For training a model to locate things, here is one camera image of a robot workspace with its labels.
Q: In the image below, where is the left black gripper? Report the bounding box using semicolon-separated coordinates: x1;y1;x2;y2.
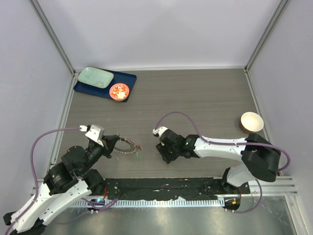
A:
79;134;120;175

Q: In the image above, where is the large metal keyring with rings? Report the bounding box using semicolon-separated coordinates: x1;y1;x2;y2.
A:
113;137;141;155

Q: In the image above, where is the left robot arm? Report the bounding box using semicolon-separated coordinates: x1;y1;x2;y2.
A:
3;135;119;235

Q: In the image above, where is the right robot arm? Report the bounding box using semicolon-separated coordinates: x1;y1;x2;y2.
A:
153;127;281;193

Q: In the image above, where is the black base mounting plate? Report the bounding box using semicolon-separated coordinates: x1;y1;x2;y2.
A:
104;177;250;201

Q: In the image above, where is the red patterned small bowl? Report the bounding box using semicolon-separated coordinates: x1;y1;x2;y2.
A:
109;83;130;101

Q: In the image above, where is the dark blue tray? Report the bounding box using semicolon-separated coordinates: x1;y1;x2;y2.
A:
74;67;137;102

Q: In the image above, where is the light green rectangular plate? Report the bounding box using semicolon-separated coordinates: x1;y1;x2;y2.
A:
78;67;114;89

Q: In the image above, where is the white brown bowl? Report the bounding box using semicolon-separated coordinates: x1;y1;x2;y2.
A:
240;112;264;133

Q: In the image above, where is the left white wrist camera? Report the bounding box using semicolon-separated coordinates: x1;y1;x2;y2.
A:
79;124;104;147

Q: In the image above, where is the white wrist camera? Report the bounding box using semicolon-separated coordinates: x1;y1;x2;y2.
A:
152;126;168;137
79;124;104;147

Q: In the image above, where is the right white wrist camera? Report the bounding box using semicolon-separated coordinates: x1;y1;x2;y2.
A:
152;126;168;137

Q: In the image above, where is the slotted cable duct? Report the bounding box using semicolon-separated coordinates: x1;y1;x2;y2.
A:
70;197;224;209

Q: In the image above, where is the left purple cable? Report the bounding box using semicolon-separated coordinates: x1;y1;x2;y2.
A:
4;126;118;235

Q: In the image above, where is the purple cable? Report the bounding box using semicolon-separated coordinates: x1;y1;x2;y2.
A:
155;112;291;214
4;126;118;235

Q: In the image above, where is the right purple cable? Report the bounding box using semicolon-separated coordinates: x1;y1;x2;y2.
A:
155;112;291;214

